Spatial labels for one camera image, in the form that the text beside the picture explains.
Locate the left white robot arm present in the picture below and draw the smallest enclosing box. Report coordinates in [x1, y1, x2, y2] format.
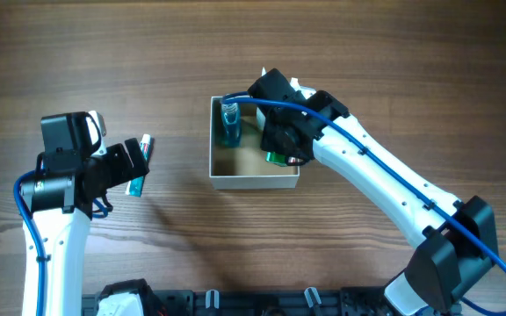
[13, 135, 151, 315]

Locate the green Dettol soap bar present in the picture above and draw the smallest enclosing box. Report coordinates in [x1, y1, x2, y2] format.
[265, 152, 301, 167]

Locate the left blue cable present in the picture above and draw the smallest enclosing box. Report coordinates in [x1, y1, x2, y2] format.
[13, 169, 110, 316]

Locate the teal toothpaste tube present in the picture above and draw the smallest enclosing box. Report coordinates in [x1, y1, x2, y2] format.
[125, 133, 153, 198]

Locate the blue mouthwash bottle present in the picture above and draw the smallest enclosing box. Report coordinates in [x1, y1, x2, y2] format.
[220, 103, 242, 147]

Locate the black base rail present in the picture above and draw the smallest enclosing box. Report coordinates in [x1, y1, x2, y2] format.
[81, 278, 465, 316]

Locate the white cardboard box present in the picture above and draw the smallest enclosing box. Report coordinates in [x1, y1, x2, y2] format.
[209, 97, 300, 190]

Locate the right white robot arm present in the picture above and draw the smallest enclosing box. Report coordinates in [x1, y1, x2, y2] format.
[250, 90, 500, 315]

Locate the white lotion tube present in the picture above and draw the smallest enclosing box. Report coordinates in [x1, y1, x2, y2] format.
[256, 107, 265, 132]

